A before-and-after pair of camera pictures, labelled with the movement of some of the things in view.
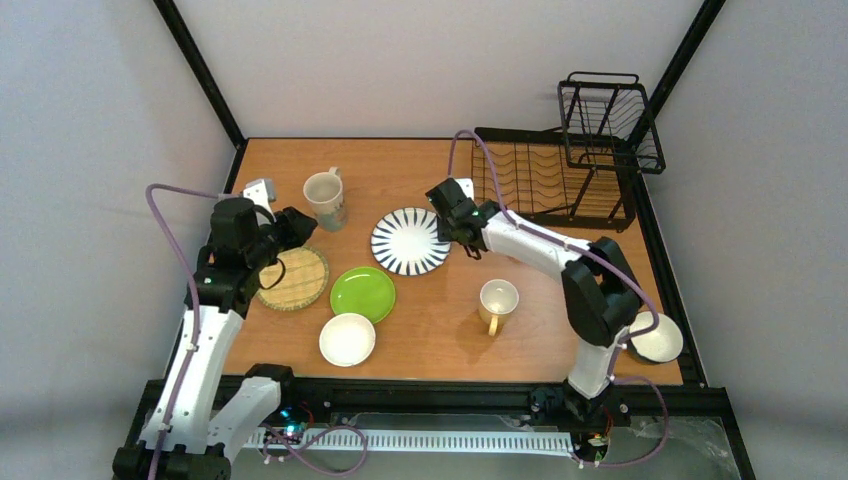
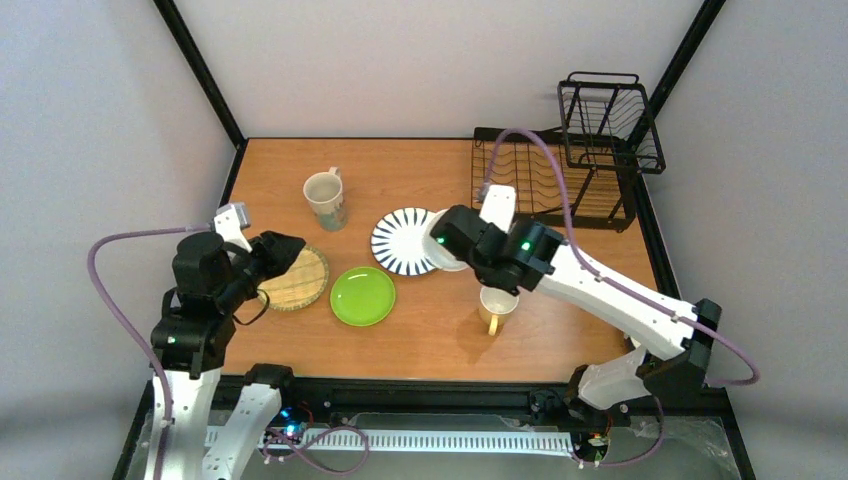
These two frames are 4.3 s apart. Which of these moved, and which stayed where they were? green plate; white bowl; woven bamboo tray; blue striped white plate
Moved: white bowl
Stayed: blue striped white plate; woven bamboo tray; green plate
